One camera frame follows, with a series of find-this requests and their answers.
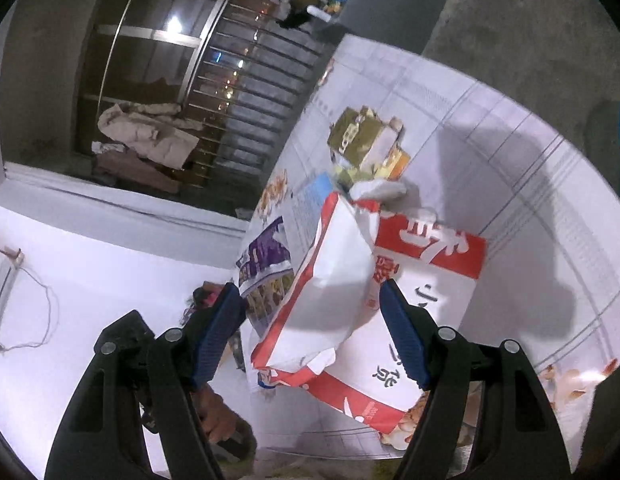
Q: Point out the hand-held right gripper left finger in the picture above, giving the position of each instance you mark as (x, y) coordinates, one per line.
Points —
(217, 330)

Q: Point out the black cloth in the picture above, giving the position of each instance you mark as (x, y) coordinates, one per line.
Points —
(292, 19)

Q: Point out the blue and white leaflet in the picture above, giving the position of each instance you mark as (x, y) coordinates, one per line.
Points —
(305, 210)

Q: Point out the metal balcony railing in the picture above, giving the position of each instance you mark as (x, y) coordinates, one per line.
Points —
(208, 42)

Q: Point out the person's left hand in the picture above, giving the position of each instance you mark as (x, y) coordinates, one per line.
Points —
(220, 417)

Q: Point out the brown cloth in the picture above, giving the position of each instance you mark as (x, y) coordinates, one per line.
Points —
(135, 172)

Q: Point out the white bottle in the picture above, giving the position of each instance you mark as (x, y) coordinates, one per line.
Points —
(320, 13)

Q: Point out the red and white paper bag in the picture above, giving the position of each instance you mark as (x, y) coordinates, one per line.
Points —
(335, 280)

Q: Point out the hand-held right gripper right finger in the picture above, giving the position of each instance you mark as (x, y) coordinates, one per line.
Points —
(404, 335)

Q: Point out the dark grey cabinet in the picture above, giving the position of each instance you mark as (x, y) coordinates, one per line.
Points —
(389, 5)

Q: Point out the olive green carton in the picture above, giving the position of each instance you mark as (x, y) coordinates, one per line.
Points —
(352, 135)

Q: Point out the pink plastic bag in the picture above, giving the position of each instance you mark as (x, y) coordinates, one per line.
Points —
(204, 297)

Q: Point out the crumpled white tissue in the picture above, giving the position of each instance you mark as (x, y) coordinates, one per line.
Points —
(379, 190)

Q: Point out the white and orange carton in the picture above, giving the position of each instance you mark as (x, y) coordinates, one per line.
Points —
(397, 160)

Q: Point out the beige padded jacket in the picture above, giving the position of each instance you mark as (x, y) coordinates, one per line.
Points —
(140, 135)

